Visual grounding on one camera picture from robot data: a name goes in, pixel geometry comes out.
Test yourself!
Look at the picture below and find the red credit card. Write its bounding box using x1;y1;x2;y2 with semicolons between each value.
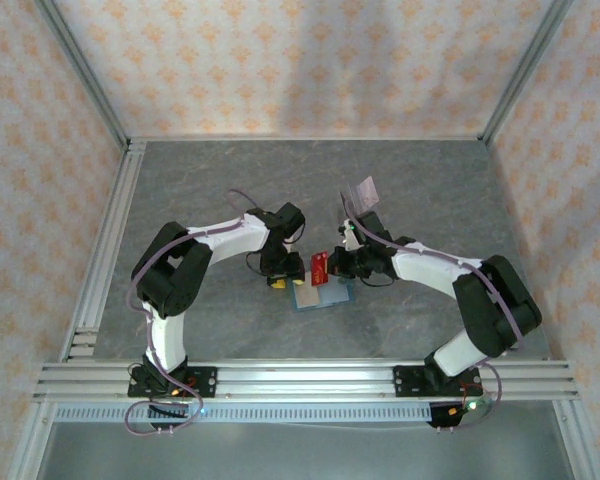
310;251;332;288

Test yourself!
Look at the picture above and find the teal leather card holder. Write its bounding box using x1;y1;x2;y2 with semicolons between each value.
289;276;356;314

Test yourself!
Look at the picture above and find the pink credit card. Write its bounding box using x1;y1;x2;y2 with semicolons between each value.
356;176;382;212

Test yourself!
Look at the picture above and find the clear acrylic card stand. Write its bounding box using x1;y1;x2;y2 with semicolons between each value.
338;176;383;224

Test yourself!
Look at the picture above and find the grey metal panel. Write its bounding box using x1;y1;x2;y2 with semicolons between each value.
39;422;579;480

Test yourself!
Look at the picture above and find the black controller module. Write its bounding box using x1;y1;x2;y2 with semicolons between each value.
427;397;489;432

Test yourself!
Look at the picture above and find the right thin black camera cable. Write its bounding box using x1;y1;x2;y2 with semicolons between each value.
359;274;396;290

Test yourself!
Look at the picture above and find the thin black camera cable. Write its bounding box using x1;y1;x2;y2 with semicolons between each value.
245;251;270;278
359;274;396;290

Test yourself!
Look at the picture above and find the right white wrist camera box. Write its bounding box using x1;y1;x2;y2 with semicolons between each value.
342;218;360;252

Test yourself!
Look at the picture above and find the left thin black camera cable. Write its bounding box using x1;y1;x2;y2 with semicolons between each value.
245;251;270;278

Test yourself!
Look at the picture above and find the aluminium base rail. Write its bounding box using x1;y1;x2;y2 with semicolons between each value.
32;358;580;402

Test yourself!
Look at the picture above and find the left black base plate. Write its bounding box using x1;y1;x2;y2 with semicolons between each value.
127;366;219;400

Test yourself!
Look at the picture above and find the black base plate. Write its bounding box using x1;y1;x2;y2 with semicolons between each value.
127;366;219;400
392;363;484;400

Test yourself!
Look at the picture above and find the thin aluminium table-edge rail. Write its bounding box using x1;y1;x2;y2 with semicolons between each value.
128;133;489;144

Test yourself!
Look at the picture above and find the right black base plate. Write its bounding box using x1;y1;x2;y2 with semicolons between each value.
392;363;484;400

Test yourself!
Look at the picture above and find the slotted grey cable duct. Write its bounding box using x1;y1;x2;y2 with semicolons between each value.
53;403;434;425

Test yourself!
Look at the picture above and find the aluminium side rail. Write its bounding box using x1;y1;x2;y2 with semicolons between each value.
59;139;149;362

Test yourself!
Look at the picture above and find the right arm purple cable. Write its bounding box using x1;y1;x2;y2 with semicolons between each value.
347;219;526;432

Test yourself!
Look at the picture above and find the aluminium frame post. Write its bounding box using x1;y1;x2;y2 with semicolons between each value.
478;0;576;146
32;0;132;147

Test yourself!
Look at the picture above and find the short aluminium frame leg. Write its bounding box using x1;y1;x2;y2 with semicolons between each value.
552;398;600;480
9;399;56;480

